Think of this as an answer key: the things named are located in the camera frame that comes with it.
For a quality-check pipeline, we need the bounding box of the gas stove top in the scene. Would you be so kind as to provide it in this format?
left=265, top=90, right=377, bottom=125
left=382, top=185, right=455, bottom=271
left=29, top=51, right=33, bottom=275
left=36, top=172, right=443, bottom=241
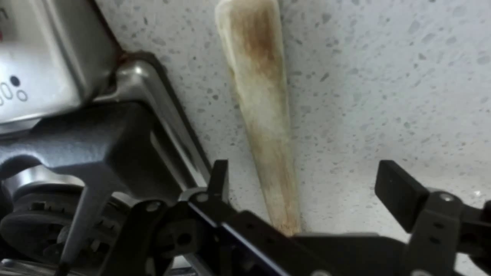
left=0, top=99, right=205, bottom=217

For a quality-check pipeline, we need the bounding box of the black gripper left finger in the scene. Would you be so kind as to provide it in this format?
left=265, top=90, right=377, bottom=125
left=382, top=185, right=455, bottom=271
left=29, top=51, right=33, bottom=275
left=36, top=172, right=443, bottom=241
left=98, top=159, right=319, bottom=276

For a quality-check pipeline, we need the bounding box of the stove gas burner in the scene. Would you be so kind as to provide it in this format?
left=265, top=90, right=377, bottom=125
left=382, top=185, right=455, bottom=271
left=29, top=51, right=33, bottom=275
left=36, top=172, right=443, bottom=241
left=0, top=166, right=124, bottom=266

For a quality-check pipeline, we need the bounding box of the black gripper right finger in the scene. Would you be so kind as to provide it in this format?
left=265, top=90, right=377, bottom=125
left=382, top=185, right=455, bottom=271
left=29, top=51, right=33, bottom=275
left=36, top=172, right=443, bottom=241
left=374, top=160, right=491, bottom=276

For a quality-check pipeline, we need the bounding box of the wooden spatula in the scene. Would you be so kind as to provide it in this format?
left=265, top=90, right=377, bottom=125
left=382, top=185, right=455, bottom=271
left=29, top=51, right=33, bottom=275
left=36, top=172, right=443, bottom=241
left=213, top=0, right=303, bottom=240

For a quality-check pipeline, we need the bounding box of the stainless steel gas range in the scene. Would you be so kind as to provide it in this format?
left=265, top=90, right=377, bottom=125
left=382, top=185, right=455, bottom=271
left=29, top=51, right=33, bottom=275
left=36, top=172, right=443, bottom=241
left=0, top=48, right=214, bottom=276

